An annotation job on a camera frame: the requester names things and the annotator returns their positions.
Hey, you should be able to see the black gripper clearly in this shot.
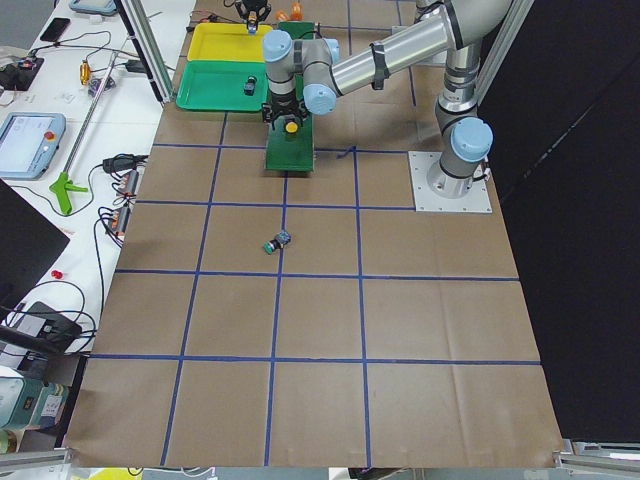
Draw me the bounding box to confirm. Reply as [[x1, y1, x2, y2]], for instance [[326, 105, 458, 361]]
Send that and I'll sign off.
[[261, 97, 310, 125], [234, 0, 271, 23]]

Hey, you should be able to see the green push button switch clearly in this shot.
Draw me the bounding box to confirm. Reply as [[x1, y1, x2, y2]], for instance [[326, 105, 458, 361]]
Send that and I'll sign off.
[[243, 76, 257, 96]]

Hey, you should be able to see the orange cylinder marked 4680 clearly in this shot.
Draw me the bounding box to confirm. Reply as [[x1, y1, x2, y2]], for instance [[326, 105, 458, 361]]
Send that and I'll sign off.
[[290, 1, 303, 21]]

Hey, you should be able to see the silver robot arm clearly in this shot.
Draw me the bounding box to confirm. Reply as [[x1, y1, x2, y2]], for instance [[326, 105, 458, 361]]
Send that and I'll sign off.
[[262, 0, 510, 199]]

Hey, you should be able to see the green conveyor belt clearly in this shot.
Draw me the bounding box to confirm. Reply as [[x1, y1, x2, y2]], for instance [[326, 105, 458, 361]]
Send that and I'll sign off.
[[262, 21, 318, 173]]

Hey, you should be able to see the yellow plastic tray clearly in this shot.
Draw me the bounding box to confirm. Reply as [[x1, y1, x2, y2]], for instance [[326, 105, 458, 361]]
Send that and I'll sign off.
[[187, 23, 273, 62]]

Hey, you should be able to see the green plastic tray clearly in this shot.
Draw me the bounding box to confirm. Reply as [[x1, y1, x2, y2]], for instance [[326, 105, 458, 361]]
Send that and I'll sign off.
[[176, 60, 268, 112]]

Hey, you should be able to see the long metal rod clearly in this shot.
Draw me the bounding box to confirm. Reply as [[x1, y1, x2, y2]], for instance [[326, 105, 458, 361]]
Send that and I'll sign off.
[[62, 51, 119, 174]]

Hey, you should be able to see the gold resistor block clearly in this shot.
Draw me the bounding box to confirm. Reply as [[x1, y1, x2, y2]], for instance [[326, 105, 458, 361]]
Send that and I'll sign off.
[[79, 60, 92, 85]]

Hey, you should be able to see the black smartphone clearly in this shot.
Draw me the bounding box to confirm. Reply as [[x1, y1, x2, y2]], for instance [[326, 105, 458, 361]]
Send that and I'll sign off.
[[39, 17, 71, 43]]

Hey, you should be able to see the green plastic clip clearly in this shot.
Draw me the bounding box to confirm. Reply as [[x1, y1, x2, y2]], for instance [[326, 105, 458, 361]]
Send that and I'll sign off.
[[49, 171, 89, 216]]

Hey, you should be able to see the robot teach pendant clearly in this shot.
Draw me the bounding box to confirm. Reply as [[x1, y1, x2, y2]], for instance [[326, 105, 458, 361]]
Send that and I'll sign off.
[[1, 112, 66, 180]]

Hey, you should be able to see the black monitor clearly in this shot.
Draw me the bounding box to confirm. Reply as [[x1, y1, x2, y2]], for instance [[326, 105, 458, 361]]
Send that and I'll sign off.
[[0, 181, 70, 320]]

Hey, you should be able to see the aluminium frame post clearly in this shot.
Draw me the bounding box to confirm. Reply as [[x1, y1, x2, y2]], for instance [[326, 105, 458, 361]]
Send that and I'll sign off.
[[114, 0, 175, 104]]

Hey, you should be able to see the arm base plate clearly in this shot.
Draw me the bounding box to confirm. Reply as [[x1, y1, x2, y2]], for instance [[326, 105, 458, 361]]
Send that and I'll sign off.
[[408, 151, 492, 214]]

